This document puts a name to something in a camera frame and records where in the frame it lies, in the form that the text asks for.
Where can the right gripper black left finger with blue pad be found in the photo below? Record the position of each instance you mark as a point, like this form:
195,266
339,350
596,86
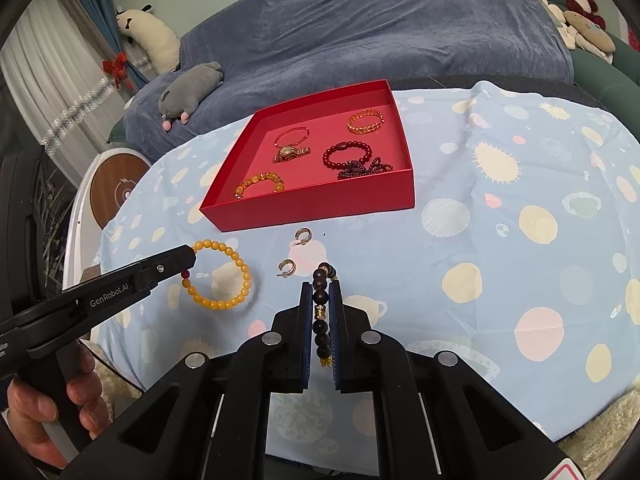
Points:
207,418

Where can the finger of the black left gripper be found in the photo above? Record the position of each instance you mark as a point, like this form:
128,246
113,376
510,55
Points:
120,292

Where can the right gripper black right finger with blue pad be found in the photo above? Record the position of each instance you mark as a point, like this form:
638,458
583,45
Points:
434,416

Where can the gold watch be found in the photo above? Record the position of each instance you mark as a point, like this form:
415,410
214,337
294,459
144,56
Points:
289,152

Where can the rose gold thin bangle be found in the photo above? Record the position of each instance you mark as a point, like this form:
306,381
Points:
292,137

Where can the gold chain bangle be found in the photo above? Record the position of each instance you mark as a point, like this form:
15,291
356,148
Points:
365,122

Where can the dark garnet bead strand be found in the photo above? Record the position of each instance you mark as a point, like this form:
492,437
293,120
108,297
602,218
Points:
355,169

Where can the red jewelry tray box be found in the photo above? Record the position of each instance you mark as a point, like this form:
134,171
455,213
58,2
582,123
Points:
250,191

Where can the person's left hand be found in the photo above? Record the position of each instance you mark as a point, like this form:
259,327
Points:
29,409

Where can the white round wooden-top device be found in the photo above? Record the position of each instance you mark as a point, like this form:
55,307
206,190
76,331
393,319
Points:
106,185

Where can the gold hoop earring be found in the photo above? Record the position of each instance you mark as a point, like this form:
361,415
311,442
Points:
287,268
302,237

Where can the light blue patterned cloth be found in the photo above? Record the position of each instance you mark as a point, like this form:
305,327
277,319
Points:
521,253

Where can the grey plush toy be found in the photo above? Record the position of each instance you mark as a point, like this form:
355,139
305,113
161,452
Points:
183,97

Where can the white sheer curtain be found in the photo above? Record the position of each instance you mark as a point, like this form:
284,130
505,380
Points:
59,87

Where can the red bow curtain tie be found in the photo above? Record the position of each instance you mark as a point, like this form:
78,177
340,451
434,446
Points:
116,68

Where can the white alpaca plush toy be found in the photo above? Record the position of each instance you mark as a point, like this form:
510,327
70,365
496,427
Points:
158,40

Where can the green sofa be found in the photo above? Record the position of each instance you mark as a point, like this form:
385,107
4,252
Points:
616,85

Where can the blue grey bed blanket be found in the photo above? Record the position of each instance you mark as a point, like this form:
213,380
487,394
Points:
271,51

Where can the beige cookie plush cushion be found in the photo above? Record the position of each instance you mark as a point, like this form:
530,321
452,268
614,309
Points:
591,31

